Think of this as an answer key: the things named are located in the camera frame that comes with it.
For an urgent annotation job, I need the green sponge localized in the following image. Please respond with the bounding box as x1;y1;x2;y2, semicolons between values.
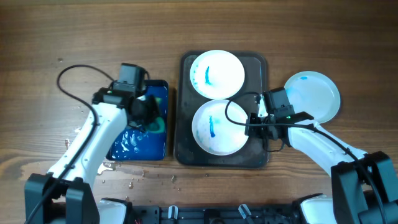
144;95;167;134

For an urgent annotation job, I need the white plate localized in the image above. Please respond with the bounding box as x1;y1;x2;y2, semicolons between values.
192;100;248;156
284;71;341;123
190;50;245;100

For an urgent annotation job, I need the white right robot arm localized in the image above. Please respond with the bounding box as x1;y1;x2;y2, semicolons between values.
245;112;397;223

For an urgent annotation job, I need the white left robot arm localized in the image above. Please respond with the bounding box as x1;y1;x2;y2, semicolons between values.
25;88;160;223

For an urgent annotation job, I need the dark grey serving tray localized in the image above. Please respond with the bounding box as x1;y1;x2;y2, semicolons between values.
174;50;269;169

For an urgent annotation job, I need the blue water-filled tray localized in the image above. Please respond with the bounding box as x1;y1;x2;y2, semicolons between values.
106;80;169;161

